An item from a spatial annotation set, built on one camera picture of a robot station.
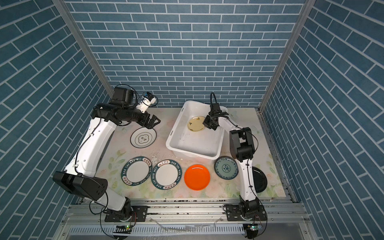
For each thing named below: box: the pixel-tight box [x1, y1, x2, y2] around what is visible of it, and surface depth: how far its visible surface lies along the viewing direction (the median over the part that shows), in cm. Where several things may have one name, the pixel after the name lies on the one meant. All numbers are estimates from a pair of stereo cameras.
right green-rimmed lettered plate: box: [151, 159, 183, 190], surface depth 88 cm
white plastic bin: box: [166, 100, 229, 160], surface depth 103 cm
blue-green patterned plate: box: [214, 155, 239, 180], surface depth 91 cm
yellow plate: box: [187, 115, 206, 132], surface depth 113 cm
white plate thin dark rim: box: [130, 127, 157, 149], surface depth 104 cm
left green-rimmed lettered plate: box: [121, 156, 153, 186], surface depth 89 cm
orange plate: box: [184, 164, 211, 191], surface depth 87 cm
